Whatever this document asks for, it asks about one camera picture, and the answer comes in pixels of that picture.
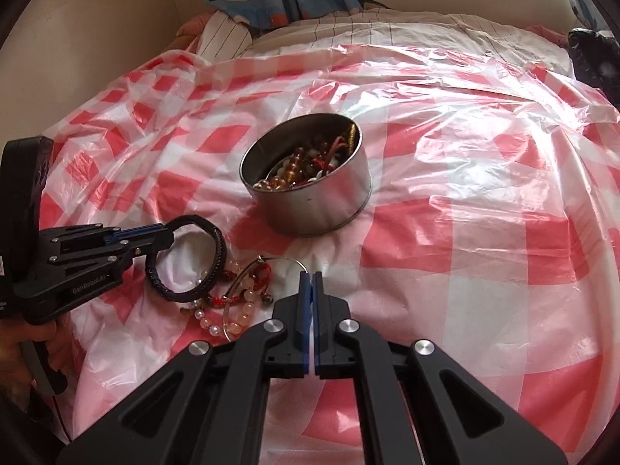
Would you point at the red checkered plastic sheet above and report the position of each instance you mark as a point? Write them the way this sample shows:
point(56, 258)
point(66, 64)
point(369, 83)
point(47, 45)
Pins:
point(460, 203)

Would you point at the person's left hand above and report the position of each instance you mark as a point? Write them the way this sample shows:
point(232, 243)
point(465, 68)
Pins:
point(14, 353)

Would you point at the dark puffy jacket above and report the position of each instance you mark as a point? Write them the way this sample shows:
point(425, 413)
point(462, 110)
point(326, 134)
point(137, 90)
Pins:
point(588, 53)

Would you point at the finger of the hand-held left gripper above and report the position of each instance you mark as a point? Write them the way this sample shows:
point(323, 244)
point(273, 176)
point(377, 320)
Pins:
point(150, 244)
point(135, 232)

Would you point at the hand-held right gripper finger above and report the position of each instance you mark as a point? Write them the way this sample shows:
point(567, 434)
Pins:
point(316, 329)
point(304, 310)

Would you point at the striped white bedding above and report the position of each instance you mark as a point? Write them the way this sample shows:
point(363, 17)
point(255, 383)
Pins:
point(387, 26)

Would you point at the round metal tin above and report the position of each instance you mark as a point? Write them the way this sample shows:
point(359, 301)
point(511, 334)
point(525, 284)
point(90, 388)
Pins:
point(310, 208)

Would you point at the thin silver bangle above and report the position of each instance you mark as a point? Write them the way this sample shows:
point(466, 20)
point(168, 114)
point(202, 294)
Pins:
point(290, 260)

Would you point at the pink cloth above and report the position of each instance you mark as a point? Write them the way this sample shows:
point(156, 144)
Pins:
point(191, 26)

